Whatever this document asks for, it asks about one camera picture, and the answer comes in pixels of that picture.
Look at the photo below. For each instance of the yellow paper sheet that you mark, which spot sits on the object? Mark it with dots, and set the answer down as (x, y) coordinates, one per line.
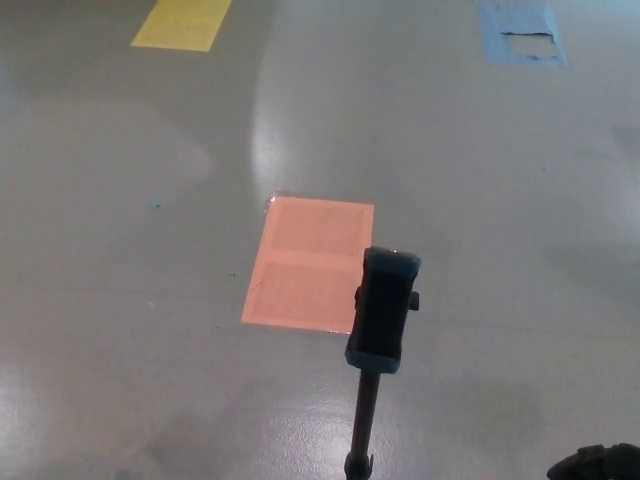
(180, 25)

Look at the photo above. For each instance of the small teal scrap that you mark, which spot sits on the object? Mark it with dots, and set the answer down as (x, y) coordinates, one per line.
(153, 204)

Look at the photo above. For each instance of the torn blue paper sheet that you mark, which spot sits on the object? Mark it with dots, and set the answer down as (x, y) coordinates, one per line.
(492, 40)

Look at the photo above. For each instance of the orange paper sheet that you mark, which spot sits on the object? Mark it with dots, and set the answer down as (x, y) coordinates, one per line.
(300, 280)

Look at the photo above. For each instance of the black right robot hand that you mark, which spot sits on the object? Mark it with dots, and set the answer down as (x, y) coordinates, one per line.
(600, 465)

